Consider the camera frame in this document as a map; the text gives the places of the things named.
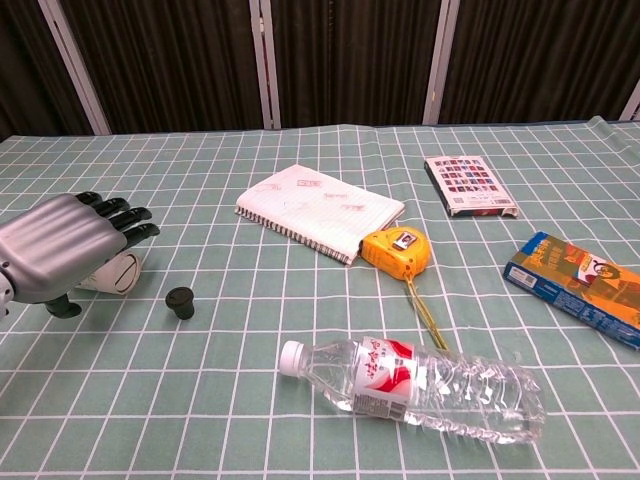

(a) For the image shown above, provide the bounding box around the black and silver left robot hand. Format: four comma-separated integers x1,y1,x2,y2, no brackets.
0,191,162,320

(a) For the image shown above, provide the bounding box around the small black round object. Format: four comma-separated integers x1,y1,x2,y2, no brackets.
165,286,197,322

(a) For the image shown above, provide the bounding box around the black curtain panel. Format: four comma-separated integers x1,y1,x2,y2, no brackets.
438,0,640,124
0,0,96,141
59,0,265,134
269,0,444,129

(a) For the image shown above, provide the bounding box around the green white-grid tablecloth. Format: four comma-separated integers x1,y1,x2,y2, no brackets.
0,115,640,480

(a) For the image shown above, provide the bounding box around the white spiral notebook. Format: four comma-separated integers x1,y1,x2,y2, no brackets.
234,163,407,267

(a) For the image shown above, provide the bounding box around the yellow tape measure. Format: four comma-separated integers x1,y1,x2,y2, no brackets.
360,225,449,351

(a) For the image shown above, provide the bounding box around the clear plastic water bottle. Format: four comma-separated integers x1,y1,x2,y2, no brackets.
278,335,548,447

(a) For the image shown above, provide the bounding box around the white picture-grid card box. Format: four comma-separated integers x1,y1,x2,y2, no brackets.
423,154,519,219

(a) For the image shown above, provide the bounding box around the blue and orange box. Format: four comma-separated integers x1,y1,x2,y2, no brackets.
502,230,640,349

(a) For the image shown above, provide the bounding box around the white aluminium frame post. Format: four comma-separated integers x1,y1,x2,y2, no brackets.
422,0,457,125
618,82,640,122
37,0,112,135
248,0,282,130

